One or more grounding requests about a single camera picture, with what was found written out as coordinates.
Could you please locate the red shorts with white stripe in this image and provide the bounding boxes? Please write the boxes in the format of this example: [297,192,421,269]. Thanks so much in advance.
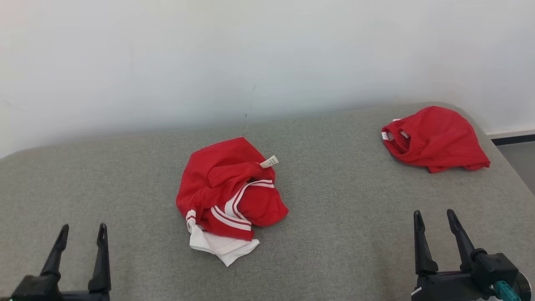
[381,106,491,173]

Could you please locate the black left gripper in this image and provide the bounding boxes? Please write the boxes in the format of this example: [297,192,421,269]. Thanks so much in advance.
[10,223,112,301]

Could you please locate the red jersey with white sleeves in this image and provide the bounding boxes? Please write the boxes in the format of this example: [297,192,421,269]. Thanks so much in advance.
[176,137,289,267]

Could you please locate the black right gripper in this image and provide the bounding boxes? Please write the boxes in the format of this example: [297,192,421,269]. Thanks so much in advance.
[411,209,490,301]

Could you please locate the dark wall baseboard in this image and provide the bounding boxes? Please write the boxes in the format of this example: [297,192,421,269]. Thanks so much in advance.
[485,129,535,146]

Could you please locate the teal right camera cable connector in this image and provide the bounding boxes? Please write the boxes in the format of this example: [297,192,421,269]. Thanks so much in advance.
[494,281,522,301]

